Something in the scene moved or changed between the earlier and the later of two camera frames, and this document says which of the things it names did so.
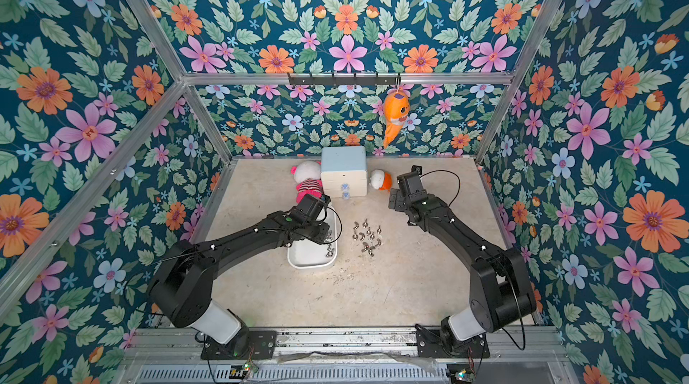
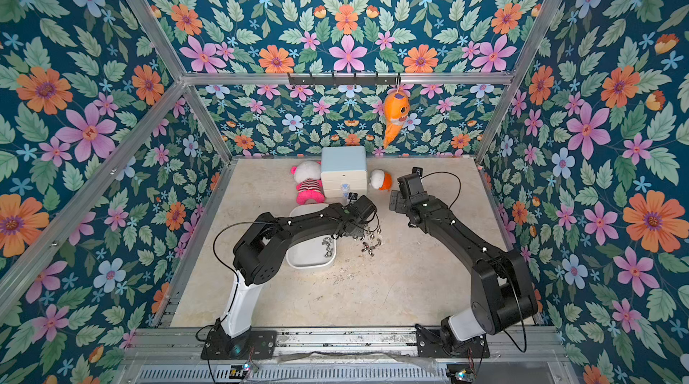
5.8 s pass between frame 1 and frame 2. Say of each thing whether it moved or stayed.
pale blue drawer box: stayed
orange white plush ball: stayed
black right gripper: stayed
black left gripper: moved
